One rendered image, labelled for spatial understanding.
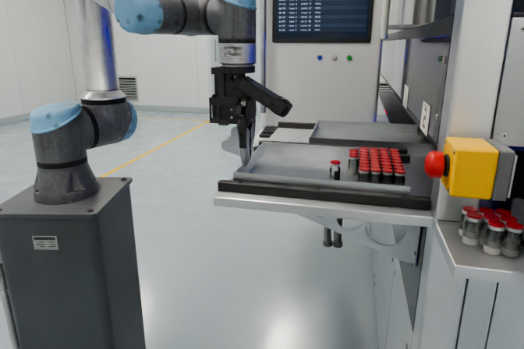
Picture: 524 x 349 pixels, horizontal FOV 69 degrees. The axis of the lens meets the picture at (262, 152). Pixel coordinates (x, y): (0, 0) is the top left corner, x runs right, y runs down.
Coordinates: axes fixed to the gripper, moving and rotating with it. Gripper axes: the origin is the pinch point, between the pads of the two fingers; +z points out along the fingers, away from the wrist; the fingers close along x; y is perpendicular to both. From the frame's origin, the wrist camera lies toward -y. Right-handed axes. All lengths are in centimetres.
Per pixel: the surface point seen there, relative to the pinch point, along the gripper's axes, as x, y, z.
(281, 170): -7.0, -6.2, 4.1
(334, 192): 8.0, -18.9, 2.4
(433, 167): 19.9, -33.0, -7.5
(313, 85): -89, -4, -7
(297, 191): 8.1, -12.0, 2.8
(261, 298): -76, 15, 93
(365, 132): -54, -26, 4
